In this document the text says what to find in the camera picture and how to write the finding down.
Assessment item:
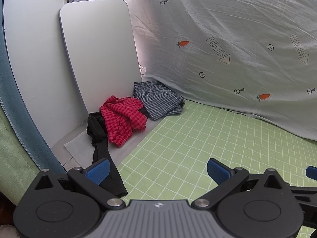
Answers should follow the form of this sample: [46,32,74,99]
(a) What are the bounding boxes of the red checked shorts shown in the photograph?
[100,96,147,147]

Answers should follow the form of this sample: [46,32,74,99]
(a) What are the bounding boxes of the black garment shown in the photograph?
[87,112,128,198]

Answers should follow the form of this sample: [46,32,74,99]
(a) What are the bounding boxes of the green grid mat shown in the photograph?
[118,101,316,202]

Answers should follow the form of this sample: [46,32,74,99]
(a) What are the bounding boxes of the green towel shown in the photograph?
[0,110,39,205]

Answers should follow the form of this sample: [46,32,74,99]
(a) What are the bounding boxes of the blue plaid garment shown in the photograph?
[133,81,185,120]

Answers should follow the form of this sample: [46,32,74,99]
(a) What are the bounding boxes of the grey carrot print sheet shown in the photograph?
[70,0,316,140]

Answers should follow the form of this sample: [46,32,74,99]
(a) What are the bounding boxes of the white rounded board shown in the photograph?
[59,0,142,113]

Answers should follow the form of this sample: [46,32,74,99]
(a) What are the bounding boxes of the large white panel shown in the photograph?
[3,0,87,148]

